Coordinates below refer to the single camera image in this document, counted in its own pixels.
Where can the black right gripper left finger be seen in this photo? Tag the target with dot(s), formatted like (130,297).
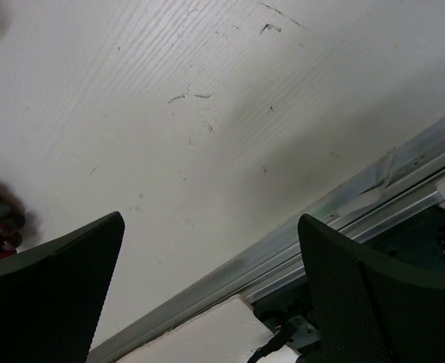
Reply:
(52,295)

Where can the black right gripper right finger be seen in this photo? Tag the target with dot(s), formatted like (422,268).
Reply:
(369,306)

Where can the aluminium table edge rail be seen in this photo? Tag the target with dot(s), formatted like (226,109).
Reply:
(275,260)

